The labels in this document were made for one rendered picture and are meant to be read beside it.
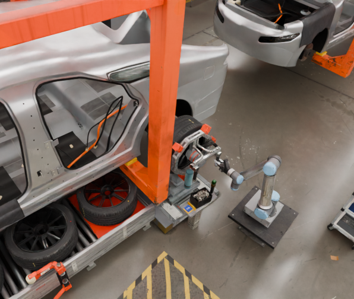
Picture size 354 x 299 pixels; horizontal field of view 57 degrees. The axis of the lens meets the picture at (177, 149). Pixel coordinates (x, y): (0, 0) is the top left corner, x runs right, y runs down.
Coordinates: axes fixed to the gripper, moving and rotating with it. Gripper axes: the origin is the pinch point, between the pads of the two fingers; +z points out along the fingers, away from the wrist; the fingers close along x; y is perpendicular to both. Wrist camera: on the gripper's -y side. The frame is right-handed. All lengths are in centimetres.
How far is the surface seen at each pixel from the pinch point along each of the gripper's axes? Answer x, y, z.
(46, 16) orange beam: -150, -188, 13
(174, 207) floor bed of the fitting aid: -39, 75, 16
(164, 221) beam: -64, 70, 7
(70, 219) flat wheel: -153, 32, 52
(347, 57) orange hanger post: 344, -2, 23
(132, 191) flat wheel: -84, 33, 42
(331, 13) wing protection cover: 310, -68, 63
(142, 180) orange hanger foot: -74, 15, 36
